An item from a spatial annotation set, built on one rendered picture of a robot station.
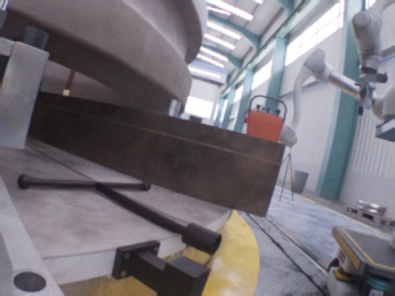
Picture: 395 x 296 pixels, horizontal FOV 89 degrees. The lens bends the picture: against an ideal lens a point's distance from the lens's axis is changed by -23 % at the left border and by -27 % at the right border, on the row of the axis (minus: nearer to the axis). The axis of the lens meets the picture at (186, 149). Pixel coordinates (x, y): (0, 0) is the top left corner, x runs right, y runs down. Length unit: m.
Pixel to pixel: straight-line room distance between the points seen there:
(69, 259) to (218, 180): 0.94
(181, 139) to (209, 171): 0.22
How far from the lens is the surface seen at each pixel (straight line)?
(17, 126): 0.57
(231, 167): 1.28
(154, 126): 1.41
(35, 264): 0.36
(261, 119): 1.29
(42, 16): 1.00
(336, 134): 10.28
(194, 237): 0.68
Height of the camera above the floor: 0.56
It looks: 1 degrees down
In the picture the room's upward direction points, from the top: 15 degrees clockwise
